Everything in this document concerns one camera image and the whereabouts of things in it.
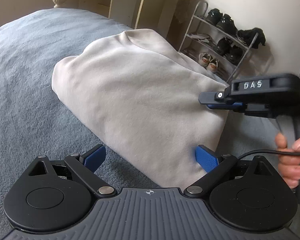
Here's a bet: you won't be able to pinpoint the person's right hand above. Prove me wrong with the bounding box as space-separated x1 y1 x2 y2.
275 130 300 190

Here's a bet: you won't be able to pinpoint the black shoes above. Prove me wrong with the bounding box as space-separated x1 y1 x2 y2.
205 8 266 65

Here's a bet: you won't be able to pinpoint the white metal shoe rack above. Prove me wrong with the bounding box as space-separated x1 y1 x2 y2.
178 1 259 83

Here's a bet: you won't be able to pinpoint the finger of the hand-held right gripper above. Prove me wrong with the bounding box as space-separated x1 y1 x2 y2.
206 102 245 112
199 86 231 105

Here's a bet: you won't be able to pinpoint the grey-blue bed blanket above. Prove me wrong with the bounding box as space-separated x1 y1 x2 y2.
0 8 290 240

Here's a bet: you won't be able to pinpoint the white sneaker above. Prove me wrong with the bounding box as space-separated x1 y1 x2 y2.
199 52 212 68
207 58 220 72

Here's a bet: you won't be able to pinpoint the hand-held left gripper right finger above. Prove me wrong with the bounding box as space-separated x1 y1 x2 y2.
184 144 277 197

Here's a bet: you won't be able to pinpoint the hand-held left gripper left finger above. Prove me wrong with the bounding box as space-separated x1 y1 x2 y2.
27 144 117 197

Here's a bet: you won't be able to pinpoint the white wooden desk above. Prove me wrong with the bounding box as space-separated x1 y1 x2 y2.
79 0 198 43

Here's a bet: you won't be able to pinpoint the beige zip jacket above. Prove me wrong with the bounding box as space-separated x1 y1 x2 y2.
51 29 231 188

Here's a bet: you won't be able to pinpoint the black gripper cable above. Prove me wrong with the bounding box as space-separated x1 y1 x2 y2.
237 149 300 160

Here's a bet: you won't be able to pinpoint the grey shoe insoles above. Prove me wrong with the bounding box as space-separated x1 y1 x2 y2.
190 32 212 44

